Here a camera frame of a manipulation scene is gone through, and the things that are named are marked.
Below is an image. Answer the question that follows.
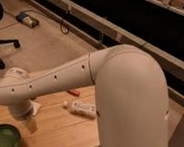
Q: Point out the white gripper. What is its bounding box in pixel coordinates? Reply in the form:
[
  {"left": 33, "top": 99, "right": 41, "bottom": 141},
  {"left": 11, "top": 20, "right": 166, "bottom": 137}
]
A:
[{"left": 10, "top": 100, "right": 37, "bottom": 134}]

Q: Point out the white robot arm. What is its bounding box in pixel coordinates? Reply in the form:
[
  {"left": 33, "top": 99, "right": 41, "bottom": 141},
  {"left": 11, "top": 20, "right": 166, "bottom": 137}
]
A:
[{"left": 0, "top": 44, "right": 169, "bottom": 147}]

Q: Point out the red marker pen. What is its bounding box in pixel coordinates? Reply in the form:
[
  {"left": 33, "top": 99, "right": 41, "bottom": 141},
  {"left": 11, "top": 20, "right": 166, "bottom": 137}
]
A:
[{"left": 67, "top": 89, "right": 80, "bottom": 96}]

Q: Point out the white tube with label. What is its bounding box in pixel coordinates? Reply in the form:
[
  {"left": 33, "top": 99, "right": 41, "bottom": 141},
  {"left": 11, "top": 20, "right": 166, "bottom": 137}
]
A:
[{"left": 62, "top": 100, "right": 97, "bottom": 119}]

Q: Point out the power strip on floor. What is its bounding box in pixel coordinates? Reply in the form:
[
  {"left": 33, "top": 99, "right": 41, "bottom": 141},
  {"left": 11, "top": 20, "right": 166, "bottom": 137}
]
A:
[{"left": 16, "top": 12, "right": 39, "bottom": 28}]

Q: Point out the long metal shelf rail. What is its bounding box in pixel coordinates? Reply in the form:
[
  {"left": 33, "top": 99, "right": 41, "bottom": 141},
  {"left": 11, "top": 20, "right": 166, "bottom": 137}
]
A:
[{"left": 5, "top": 0, "right": 184, "bottom": 87}]

